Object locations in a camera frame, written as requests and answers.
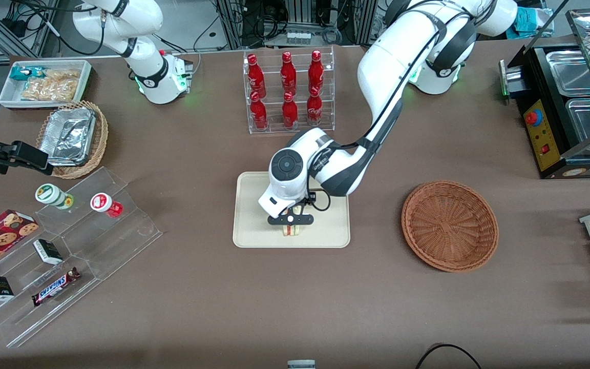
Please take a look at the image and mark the stacked foil containers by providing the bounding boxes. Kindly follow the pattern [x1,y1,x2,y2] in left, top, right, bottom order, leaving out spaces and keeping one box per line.
[39,107,96,168]

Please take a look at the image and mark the white rectangular bin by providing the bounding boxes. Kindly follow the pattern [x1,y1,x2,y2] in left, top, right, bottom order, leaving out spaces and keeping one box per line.
[0,59,93,110]

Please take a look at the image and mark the red cola bottle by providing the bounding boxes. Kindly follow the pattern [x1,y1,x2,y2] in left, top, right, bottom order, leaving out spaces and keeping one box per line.
[307,86,323,127]
[247,54,267,99]
[250,91,269,130]
[308,50,324,96]
[280,51,298,97]
[282,91,299,129]

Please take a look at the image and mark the clear acrylic bottle rack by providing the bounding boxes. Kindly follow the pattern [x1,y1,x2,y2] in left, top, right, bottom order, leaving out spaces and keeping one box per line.
[244,46,335,135]

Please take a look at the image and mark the sandwich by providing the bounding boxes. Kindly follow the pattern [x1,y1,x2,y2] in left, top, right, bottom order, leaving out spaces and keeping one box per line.
[283,206,302,238]

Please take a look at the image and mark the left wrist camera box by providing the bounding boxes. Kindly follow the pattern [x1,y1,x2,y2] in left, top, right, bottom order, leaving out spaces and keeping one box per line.
[267,214,314,227]

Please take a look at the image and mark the round brown wicker basket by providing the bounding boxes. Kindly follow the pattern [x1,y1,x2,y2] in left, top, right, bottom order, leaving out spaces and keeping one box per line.
[402,180,499,273]

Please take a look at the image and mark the bagged crackers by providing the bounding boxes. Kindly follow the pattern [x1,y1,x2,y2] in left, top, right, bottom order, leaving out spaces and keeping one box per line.
[20,69,81,102]

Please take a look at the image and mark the clear acrylic stepped display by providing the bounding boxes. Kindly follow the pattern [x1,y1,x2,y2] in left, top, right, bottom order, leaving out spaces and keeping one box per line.
[0,166,164,349]

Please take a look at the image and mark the red label white cup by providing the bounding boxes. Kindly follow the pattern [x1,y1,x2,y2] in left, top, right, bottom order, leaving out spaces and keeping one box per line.
[90,192,124,219]

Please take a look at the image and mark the Snickers bar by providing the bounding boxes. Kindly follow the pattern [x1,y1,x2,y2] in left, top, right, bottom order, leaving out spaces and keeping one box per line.
[31,266,82,308]

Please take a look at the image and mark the light wicker basket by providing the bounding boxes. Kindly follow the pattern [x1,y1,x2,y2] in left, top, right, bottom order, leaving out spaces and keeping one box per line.
[36,100,110,180]

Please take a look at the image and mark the beige plastic tray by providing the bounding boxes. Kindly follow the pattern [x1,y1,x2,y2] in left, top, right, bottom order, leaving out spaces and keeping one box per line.
[233,171,351,249]

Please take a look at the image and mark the black food warmer yellow panel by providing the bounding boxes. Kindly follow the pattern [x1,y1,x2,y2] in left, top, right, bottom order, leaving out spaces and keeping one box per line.
[499,8,590,180]

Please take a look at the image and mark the green label white cup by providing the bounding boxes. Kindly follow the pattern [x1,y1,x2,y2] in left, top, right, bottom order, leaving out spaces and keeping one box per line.
[35,183,75,211]

